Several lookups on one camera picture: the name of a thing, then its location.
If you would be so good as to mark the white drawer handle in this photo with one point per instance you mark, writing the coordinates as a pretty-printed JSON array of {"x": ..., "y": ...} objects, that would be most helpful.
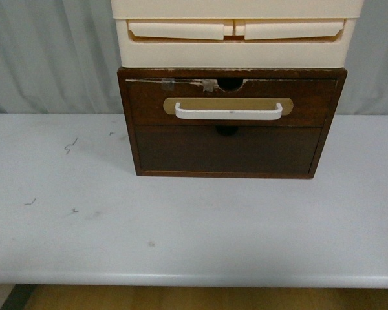
[{"x": 242, "y": 115}]

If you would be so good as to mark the lower dark wooden drawer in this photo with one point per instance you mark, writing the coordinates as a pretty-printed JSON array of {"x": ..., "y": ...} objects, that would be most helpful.
[{"x": 186, "y": 148}]

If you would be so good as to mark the brown wooden drawer cabinet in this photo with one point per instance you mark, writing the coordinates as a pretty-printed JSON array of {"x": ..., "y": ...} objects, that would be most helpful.
[{"x": 338, "y": 75}]

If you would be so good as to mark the cream plastic storage box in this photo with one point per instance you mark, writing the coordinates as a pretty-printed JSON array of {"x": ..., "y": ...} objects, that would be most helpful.
[{"x": 235, "y": 34}]

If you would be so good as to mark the grey curtain backdrop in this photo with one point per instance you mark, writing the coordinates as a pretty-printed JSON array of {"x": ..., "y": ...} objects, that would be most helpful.
[{"x": 62, "y": 57}]

